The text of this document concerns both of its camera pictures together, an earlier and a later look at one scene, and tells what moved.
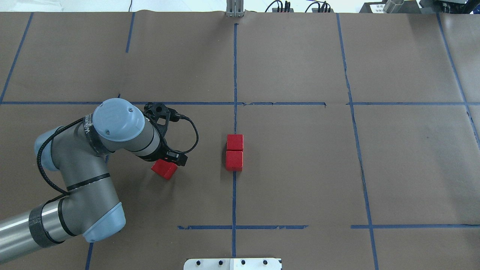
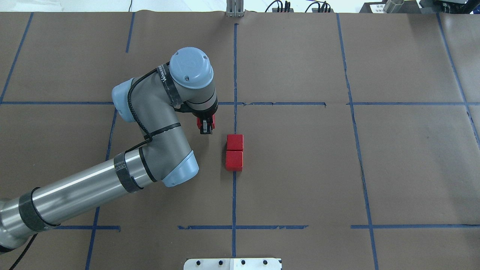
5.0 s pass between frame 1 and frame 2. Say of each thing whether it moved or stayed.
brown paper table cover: stayed
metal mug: stayed
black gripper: moved
